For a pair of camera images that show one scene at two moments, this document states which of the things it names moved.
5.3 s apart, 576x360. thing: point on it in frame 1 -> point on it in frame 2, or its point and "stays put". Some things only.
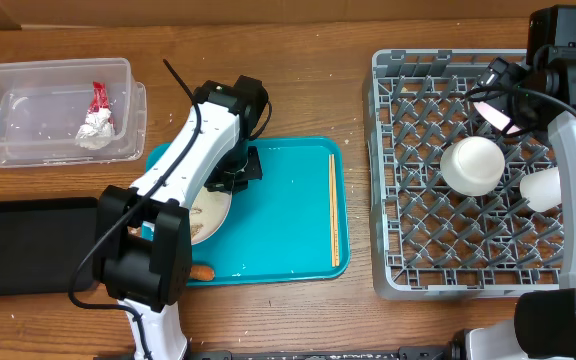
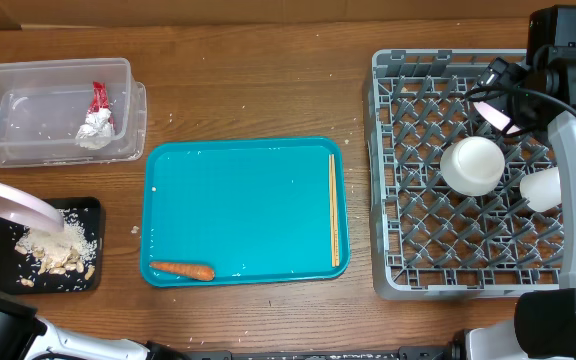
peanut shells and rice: x=196 y=226 -> x=60 y=252
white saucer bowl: x=472 y=166 stays put
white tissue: x=97 y=131 stays put
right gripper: x=502 y=77 stays put
